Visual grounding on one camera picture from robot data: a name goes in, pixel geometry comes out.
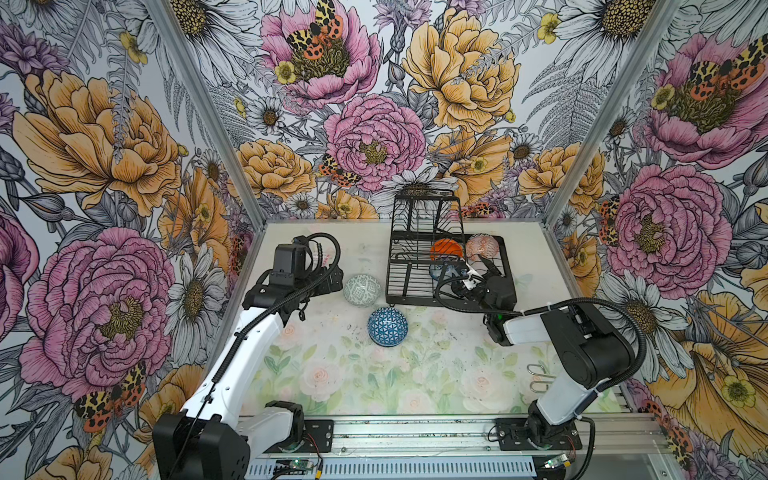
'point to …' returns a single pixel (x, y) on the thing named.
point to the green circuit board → (301, 464)
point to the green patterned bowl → (362, 290)
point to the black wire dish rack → (431, 261)
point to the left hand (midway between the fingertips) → (326, 286)
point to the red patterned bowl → (482, 244)
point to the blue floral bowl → (447, 270)
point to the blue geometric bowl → (387, 327)
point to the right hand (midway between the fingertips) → (470, 269)
